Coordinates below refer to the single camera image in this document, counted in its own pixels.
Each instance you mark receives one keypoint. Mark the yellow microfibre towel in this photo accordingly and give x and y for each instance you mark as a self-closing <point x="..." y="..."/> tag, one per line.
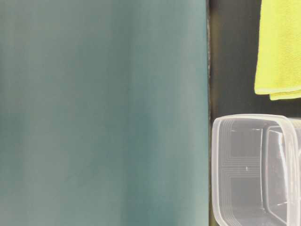
<point x="278" y="70"/>

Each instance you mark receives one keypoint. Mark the clear plastic container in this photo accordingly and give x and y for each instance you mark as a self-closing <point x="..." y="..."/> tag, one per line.
<point x="256" y="170"/>

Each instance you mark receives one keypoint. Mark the teal backdrop curtain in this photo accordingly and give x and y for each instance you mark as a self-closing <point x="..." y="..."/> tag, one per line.
<point x="103" y="113"/>

